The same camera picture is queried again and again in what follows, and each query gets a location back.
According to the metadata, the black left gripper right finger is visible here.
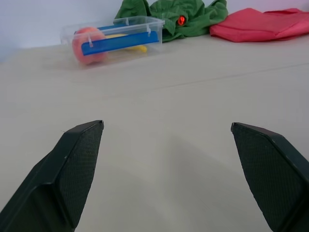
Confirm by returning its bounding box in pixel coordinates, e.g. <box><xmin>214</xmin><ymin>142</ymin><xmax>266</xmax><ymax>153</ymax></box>
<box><xmin>230</xmin><ymin>122</ymin><xmax>309</xmax><ymax>232</ymax></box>

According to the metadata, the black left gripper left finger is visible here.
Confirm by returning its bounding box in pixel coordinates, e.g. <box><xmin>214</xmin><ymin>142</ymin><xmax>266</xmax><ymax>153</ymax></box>
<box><xmin>0</xmin><ymin>120</ymin><xmax>105</xmax><ymax>232</ymax></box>

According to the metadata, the red peach fruit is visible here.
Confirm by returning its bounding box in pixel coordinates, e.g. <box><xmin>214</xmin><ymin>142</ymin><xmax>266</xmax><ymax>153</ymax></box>
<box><xmin>71</xmin><ymin>27</ymin><xmax>108</xmax><ymax>66</ymax></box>

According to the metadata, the red cloth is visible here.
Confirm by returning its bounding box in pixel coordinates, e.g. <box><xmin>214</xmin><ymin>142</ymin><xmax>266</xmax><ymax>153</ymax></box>
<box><xmin>209</xmin><ymin>7</ymin><xmax>309</xmax><ymax>43</ymax></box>

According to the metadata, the clear plastic storage box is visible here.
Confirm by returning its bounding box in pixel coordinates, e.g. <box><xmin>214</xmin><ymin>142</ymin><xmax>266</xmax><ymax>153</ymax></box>
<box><xmin>60</xmin><ymin>16</ymin><xmax>166</xmax><ymax>70</ymax></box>

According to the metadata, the yellow banana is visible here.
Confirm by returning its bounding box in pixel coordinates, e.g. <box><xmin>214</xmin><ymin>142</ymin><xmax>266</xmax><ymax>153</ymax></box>
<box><xmin>106</xmin><ymin>33</ymin><xmax>148</xmax><ymax>53</ymax></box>

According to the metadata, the green cloth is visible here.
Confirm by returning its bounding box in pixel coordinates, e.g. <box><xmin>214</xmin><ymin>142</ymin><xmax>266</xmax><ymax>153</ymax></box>
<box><xmin>113</xmin><ymin>0</ymin><xmax>229</xmax><ymax>43</ymax></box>

